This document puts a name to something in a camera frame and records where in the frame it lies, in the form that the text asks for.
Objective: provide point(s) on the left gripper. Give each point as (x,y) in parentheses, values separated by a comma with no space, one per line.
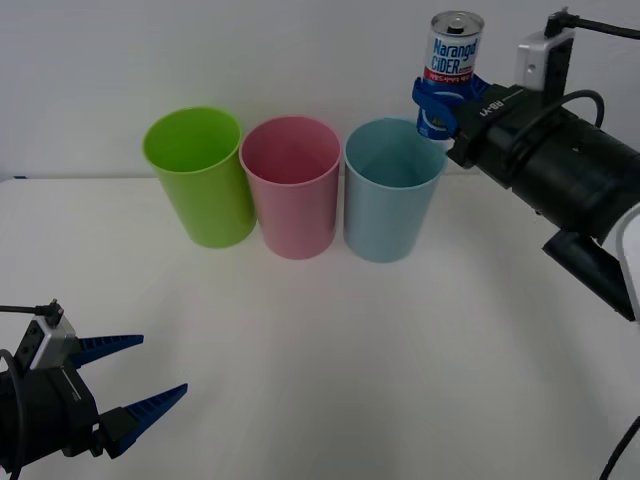
(55,410)

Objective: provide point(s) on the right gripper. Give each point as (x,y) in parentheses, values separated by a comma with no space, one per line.
(487,125)

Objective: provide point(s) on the white and blue drink can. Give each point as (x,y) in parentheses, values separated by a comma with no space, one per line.
(452,55)

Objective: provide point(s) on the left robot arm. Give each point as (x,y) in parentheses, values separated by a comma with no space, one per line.
(50,342)

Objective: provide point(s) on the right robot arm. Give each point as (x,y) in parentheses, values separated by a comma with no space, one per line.
(565,165)

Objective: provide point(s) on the pale blue plastic bin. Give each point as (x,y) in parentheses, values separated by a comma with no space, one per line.
(385,225)

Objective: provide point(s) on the green plastic bin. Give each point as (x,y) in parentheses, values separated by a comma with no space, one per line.
(210,210)

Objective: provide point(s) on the pink plastic bin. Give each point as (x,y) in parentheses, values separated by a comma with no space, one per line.
(295,225)

